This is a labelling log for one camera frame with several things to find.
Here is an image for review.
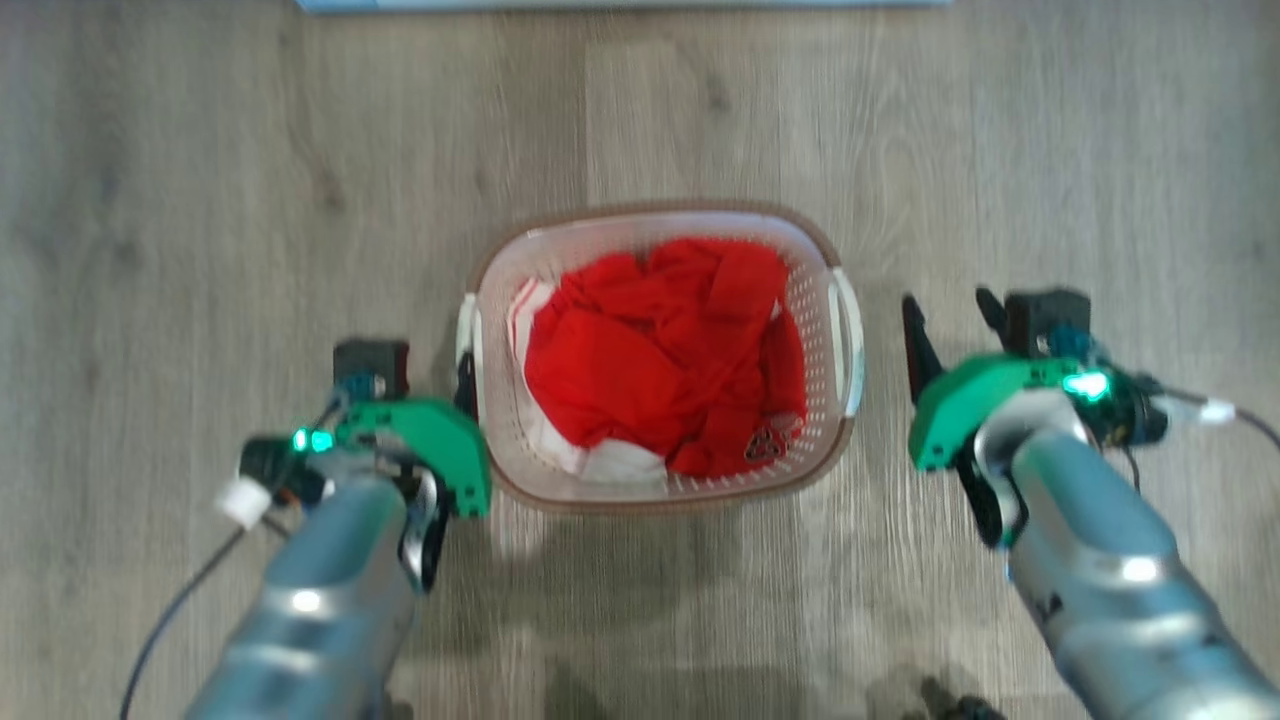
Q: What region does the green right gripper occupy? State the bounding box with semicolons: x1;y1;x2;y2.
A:
902;288;1091;471

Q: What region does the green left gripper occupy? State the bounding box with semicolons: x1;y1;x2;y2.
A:
335;352;493;519

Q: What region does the white plastic laundry basket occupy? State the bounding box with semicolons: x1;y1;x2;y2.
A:
455;200;866;516

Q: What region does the white garment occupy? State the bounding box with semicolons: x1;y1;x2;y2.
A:
508;278;669;487

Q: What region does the red garment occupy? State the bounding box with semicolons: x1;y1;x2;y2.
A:
522;237;809;479

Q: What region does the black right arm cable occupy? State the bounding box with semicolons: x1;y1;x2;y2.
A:
1150;385;1280;451

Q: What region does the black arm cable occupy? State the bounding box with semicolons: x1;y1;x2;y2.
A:
1150;385;1280;451
120;478;301;720

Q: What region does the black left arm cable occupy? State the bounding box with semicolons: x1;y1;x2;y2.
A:
120;478;301;720

